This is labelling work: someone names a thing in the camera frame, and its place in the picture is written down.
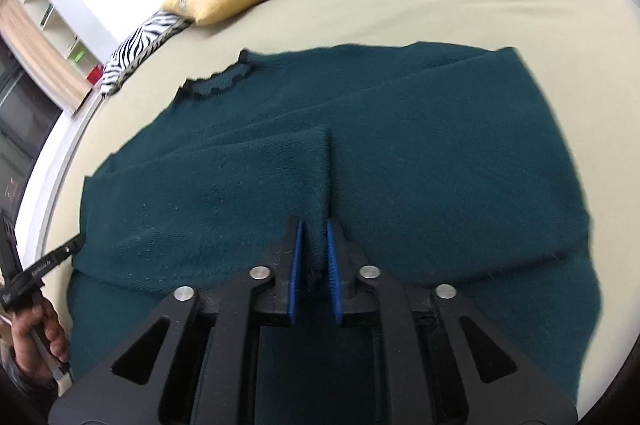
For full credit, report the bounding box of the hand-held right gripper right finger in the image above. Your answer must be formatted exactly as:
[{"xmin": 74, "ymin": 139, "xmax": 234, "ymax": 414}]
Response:
[{"xmin": 326, "ymin": 218, "xmax": 579, "ymax": 425}]

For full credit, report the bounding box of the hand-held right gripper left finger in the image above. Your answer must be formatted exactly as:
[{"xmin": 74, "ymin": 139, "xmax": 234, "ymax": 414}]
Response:
[{"xmin": 47, "ymin": 216, "xmax": 304, "ymax": 425}]

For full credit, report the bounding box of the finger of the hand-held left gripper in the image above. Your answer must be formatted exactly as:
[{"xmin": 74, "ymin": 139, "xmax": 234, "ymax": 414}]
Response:
[
  {"xmin": 0, "ymin": 211, "xmax": 22, "ymax": 278},
  {"xmin": 20, "ymin": 232, "xmax": 84, "ymax": 280}
]

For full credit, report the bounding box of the dark teal knit sweater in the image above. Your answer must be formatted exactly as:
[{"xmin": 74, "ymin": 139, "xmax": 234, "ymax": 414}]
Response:
[{"xmin": 66, "ymin": 41, "xmax": 602, "ymax": 418}]

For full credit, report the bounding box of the person's left hand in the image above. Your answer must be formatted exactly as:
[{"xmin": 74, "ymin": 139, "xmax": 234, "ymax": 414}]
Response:
[{"xmin": 7, "ymin": 294, "xmax": 71, "ymax": 378}]

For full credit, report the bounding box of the dark window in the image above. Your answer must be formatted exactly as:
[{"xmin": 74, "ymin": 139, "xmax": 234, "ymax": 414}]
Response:
[{"xmin": 0, "ymin": 39, "xmax": 62, "ymax": 218}]

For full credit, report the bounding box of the beige curtain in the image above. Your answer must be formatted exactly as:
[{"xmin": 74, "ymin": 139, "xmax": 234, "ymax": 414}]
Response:
[{"xmin": 0, "ymin": 0, "xmax": 94, "ymax": 114}]

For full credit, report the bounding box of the zebra striped pillow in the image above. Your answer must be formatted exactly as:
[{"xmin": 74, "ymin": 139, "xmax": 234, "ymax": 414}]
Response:
[{"xmin": 99, "ymin": 10, "xmax": 194, "ymax": 99}]

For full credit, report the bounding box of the white built-in shelf unit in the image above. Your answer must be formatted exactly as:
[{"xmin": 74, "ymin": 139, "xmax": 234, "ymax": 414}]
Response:
[{"xmin": 7, "ymin": 0, "xmax": 106, "ymax": 86}]

